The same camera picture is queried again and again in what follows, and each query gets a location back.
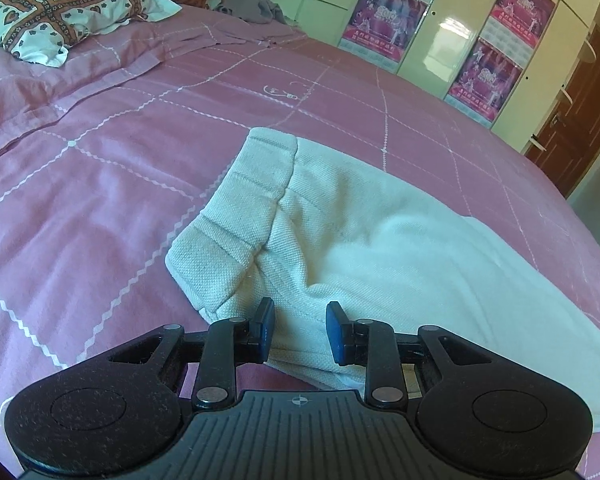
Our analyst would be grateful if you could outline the white pants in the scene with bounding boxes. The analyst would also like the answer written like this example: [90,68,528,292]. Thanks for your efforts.
[165,127,600,431]

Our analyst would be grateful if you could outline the brown wooden door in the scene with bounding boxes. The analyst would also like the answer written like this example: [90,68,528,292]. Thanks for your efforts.
[524,25,600,198]

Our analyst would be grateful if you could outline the white heart-patterned pillow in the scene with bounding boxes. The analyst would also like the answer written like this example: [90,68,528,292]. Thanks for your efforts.
[0,0,183,68]

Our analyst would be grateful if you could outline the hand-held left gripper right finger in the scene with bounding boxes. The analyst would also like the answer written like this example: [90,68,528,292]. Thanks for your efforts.
[325,301,491,409]

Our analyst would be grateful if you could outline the pink checked bedspread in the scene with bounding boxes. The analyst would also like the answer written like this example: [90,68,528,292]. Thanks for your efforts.
[0,7,600,471]

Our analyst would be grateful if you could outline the grey crumpled cloth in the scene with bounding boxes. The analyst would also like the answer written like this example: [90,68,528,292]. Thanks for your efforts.
[215,0,293,26]

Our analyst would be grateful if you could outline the pink wall calendar poster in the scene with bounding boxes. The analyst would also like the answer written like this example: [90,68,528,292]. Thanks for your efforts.
[482,0,556,43]
[445,37,523,128]
[337,0,428,63]

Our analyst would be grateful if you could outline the pink pillow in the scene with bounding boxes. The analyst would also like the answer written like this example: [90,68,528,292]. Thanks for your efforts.
[0,25,167,168]

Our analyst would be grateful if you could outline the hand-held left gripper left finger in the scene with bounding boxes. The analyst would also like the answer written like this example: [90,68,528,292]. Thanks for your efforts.
[107,297,276,409]

